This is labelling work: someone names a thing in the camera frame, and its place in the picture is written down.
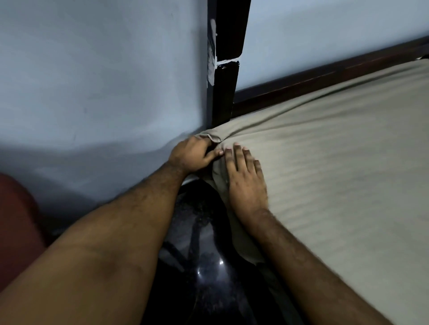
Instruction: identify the person's left hand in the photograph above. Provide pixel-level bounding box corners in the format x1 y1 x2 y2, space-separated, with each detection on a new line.
167 135 224 175

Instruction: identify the person's right hand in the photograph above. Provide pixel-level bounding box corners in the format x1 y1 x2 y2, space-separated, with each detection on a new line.
223 142 269 221

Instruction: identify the plain taupe bed sheet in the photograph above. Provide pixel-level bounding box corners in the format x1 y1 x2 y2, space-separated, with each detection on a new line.
193 59 429 325

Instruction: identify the person's right forearm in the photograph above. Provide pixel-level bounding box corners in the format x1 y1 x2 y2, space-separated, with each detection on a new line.
244 209 393 325

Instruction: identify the person's left forearm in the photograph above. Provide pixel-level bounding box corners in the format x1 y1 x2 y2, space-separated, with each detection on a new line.
0 164 188 325

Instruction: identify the maroon plastic chair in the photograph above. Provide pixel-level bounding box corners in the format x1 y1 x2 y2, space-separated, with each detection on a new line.
0 172 46 292

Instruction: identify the dark wooden bed frame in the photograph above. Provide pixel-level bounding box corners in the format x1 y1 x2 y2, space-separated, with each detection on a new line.
206 0 429 127

